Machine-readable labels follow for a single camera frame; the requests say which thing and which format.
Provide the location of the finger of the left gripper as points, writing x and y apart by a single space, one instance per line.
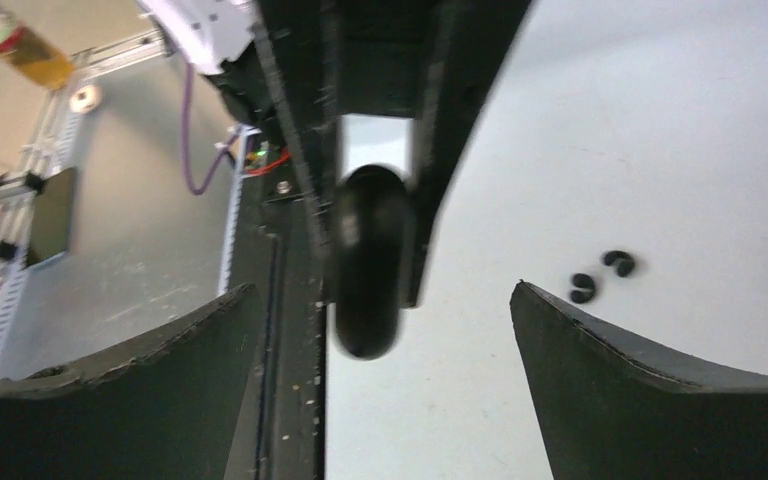
433 63
298 44

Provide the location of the aluminium frame rail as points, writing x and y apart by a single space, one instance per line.
142 249

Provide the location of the black smartphone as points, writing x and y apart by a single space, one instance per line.
52 218

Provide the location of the yellow liquid bottle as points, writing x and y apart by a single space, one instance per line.
32 55

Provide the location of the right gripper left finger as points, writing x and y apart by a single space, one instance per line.
161 405

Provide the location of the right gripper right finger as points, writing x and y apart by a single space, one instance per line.
612 404

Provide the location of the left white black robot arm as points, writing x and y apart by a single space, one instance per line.
216 38

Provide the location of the black oval case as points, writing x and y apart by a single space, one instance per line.
373 223

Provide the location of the black earbud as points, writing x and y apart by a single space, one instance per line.
622 262
584 288

